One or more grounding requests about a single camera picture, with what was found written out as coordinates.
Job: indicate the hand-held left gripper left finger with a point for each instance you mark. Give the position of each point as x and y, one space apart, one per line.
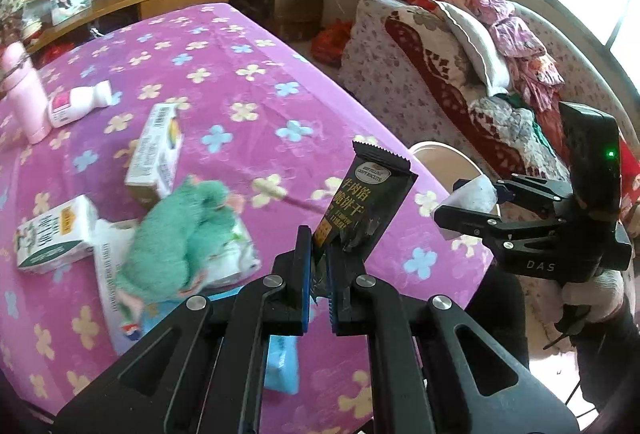
301 274

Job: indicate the black snack wrapper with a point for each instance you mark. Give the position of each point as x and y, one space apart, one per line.
360 194

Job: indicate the floral covered sofa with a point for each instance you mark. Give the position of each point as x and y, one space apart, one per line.
370 54

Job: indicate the white box with rainbow print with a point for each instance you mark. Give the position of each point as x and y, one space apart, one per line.
155 154

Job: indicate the person's right forearm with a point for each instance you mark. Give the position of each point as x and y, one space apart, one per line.
615 354

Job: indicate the white green plastic wrapper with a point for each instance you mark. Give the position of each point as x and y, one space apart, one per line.
230 259

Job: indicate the white pillow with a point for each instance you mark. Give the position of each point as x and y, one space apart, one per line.
475 44

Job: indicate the red plastic bag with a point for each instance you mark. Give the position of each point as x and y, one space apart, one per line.
332 41

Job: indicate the grey floral quilt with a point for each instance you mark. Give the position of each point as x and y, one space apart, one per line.
510 129

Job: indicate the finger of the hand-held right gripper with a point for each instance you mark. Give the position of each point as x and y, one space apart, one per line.
535 191
465 220

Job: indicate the white trash bin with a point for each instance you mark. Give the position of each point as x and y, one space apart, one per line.
440 159

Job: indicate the white green carton box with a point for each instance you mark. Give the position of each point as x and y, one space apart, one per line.
55 234

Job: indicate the white tissue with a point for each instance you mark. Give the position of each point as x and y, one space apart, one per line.
472 194

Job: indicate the green garment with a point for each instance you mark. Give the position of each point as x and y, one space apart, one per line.
537 129

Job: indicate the white bottle with pink label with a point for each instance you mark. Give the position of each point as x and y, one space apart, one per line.
80 104

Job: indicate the framed couple photo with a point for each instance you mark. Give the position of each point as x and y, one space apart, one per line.
70 1

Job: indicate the red white patterned blanket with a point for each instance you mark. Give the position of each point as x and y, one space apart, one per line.
430 59

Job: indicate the green fluffy towel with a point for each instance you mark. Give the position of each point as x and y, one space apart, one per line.
165 244

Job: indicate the pink thermos bottle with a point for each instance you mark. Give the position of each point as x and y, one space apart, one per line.
27 104

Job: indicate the person's right hand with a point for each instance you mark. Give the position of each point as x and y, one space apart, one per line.
595 296

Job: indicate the pink clothes pile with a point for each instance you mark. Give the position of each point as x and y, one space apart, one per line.
505 29

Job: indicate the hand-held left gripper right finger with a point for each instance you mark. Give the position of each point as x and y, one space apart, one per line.
340 294

